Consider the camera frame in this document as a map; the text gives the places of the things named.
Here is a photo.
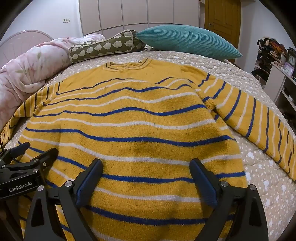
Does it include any pile of clothes on shelf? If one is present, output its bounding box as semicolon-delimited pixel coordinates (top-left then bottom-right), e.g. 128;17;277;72
252;37;289;79

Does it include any olive hedgehog print bolster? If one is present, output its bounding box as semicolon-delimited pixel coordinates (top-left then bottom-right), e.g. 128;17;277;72
69;29;147;64

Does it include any pink floral comforter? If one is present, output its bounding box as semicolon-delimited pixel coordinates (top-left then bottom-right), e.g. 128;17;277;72
0;34;105;130

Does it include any white shelf cabinet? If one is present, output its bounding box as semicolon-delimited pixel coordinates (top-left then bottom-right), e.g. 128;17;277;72
269;64;296;121

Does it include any beige panelled wardrobe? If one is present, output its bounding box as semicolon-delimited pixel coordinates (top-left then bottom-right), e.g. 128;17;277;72
79;0;205;36

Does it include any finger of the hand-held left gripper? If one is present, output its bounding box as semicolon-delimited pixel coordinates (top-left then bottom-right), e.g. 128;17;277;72
0;142;31;165
27;148;59;176

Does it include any yellow striped knit sweater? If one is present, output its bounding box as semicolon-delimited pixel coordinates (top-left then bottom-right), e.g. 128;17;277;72
0;58;296;241

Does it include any pink rounded headboard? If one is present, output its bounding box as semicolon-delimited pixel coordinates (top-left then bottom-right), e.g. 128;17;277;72
0;29;54;50

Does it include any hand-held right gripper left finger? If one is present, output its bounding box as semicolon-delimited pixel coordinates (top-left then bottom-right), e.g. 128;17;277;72
24;159;103;241

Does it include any brown wooden door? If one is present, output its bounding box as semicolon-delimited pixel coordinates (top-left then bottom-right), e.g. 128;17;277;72
205;0;241;50

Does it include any black table clock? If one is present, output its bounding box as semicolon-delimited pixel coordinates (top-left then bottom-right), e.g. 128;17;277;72
287;47;296;70

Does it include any teal corduroy pillow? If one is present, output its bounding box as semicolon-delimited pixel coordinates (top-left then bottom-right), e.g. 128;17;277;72
135;25;243;61

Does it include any beige dotted bedspread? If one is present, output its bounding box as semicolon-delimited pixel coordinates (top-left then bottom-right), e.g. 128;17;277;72
0;46;296;241

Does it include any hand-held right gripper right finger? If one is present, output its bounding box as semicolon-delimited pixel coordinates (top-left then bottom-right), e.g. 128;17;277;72
189;158;270;241

